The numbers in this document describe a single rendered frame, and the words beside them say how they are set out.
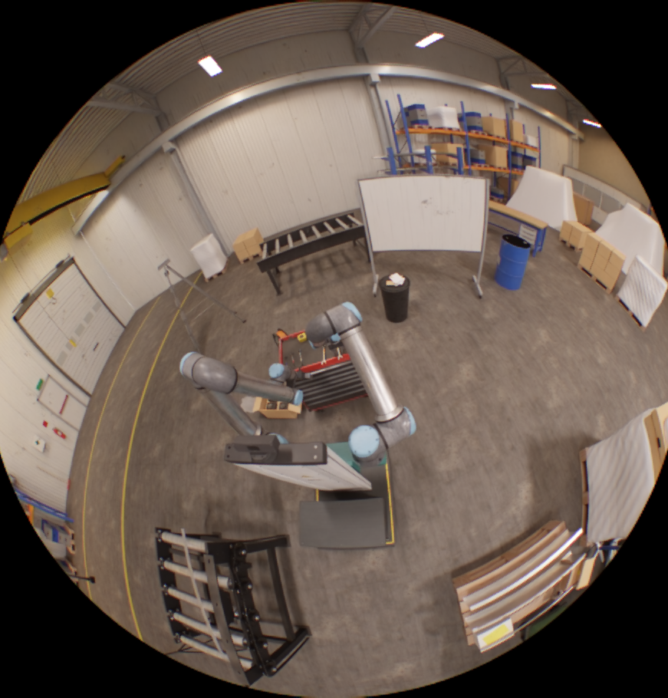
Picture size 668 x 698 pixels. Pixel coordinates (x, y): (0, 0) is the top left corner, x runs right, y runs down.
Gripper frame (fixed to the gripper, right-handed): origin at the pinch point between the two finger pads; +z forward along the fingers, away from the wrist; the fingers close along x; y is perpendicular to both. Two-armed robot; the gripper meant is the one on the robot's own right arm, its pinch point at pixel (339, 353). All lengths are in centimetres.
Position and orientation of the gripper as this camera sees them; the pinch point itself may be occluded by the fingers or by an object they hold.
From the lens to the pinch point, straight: 185.3
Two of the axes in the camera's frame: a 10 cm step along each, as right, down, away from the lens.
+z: 2.8, 7.6, 5.8
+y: 1.3, 5.7, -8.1
